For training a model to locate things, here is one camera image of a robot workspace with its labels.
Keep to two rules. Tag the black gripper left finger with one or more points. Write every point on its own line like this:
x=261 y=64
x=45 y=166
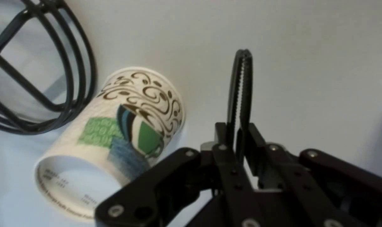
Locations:
x=165 y=190

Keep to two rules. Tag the black plastic tweezers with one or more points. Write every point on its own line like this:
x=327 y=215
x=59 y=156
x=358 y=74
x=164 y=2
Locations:
x=247 y=93

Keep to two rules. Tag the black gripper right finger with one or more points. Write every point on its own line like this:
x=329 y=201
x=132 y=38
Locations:
x=324 y=190

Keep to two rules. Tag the patterned paper cup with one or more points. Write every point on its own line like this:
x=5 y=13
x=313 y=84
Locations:
x=115 y=105

